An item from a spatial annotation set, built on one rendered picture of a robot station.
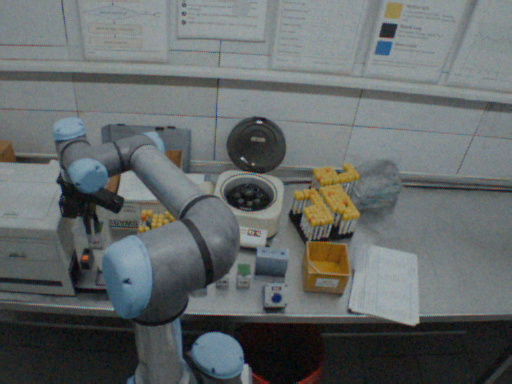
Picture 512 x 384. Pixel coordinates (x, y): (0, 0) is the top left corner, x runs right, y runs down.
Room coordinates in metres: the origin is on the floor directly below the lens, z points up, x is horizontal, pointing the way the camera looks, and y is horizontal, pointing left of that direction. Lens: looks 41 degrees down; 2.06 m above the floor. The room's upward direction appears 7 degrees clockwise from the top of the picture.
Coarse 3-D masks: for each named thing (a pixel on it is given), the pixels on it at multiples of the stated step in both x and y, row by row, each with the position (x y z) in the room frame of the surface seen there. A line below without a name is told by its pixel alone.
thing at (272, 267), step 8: (264, 248) 0.99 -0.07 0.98; (272, 248) 1.00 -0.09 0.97; (256, 256) 0.98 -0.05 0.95; (264, 256) 0.96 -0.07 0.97; (272, 256) 0.97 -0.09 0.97; (280, 256) 0.97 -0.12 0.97; (288, 256) 0.97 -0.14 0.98; (256, 264) 0.96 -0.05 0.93; (264, 264) 0.96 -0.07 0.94; (272, 264) 0.96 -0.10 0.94; (280, 264) 0.96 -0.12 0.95; (256, 272) 0.96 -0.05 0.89; (264, 272) 0.96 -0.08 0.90; (272, 272) 0.96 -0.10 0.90; (280, 272) 0.96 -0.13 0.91; (272, 280) 0.95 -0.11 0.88; (280, 280) 0.95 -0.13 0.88
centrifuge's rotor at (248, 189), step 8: (240, 184) 1.28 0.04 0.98; (248, 184) 1.29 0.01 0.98; (232, 192) 1.23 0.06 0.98; (240, 192) 1.24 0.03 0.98; (248, 192) 1.23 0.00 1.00; (256, 192) 1.25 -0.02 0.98; (264, 192) 1.25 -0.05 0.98; (232, 200) 1.20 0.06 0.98; (240, 200) 1.19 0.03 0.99; (248, 200) 1.21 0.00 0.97; (256, 200) 1.21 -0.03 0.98; (264, 200) 1.21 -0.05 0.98; (240, 208) 1.17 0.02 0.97; (248, 208) 1.17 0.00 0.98; (256, 208) 1.18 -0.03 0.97
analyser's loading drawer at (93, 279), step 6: (72, 270) 0.86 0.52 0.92; (78, 270) 0.86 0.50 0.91; (84, 270) 0.86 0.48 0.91; (90, 270) 0.87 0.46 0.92; (96, 270) 0.85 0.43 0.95; (72, 276) 0.83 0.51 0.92; (78, 276) 0.84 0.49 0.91; (84, 276) 0.84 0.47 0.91; (90, 276) 0.84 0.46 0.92; (96, 276) 0.83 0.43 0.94; (102, 276) 0.85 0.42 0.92; (78, 282) 0.82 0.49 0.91; (84, 282) 0.82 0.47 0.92; (90, 282) 0.82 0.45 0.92; (96, 282) 0.82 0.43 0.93; (102, 282) 0.83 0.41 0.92; (90, 288) 0.80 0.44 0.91; (96, 288) 0.81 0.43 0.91; (102, 288) 0.81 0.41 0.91
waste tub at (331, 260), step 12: (312, 252) 1.05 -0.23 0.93; (324, 252) 1.05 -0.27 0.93; (336, 252) 1.05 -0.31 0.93; (324, 264) 1.04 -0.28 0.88; (336, 264) 1.04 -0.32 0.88; (348, 264) 0.97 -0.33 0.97; (312, 276) 0.92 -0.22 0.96; (324, 276) 0.92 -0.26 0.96; (336, 276) 0.92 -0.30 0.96; (348, 276) 0.92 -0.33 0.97; (312, 288) 0.92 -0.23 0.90; (324, 288) 0.92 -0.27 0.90; (336, 288) 0.92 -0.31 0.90
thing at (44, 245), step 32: (0, 192) 0.90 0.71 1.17; (32, 192) 0.91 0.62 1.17; (0, 224) 0.78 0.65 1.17; (32, 224) 0.79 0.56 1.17; (64, 224) 0.85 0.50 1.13; (0, 256) 0.77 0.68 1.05; (32, 256) 0.78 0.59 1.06; (64, 256) 0.79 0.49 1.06; (0, 288) 0.76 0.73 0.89; (32, 288) 0.77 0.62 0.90; (64, 288) 0.79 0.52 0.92
